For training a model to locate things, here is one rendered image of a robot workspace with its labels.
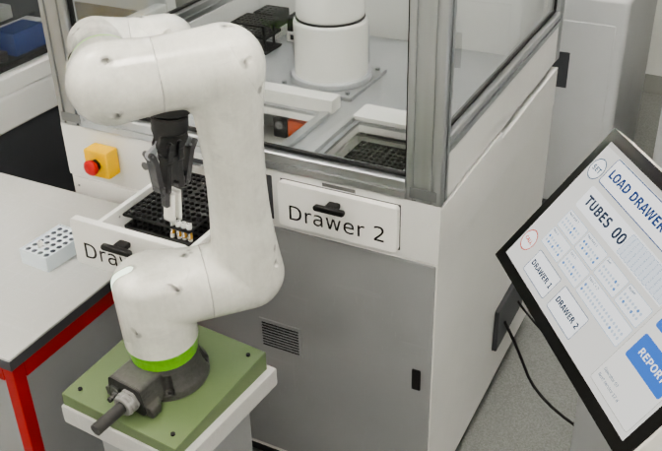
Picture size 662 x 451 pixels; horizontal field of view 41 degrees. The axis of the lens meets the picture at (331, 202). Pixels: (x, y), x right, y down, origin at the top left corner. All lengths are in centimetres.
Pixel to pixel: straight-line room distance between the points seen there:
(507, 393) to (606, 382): 148
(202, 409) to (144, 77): 62
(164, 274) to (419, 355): 78
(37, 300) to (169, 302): 56
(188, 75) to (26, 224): 109
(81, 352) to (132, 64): 91
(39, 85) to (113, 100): 150
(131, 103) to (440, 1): 66
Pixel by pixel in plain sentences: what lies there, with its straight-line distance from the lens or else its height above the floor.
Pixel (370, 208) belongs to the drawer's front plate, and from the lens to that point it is 187.
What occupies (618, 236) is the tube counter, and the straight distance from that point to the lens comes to 146.
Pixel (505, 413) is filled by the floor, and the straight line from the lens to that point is 274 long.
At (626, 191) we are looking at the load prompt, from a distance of 150.
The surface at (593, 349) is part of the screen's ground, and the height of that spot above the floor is 101.
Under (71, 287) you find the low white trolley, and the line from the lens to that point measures 200.
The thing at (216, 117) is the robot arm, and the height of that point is 133.
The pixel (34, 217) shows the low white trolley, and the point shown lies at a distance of 229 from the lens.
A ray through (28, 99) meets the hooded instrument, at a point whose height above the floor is 87.
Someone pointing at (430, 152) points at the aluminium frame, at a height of 107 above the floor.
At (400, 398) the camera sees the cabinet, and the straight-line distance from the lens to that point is 216.
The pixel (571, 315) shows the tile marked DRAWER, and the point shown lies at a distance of 144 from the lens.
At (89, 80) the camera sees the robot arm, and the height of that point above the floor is 141.
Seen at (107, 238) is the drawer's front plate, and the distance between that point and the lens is 186.
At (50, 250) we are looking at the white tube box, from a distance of 207.
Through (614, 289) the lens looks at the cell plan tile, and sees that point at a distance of 141.
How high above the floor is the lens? 185
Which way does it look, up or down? 30 degrees down
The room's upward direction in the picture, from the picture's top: 1 degrees counter-clockwise
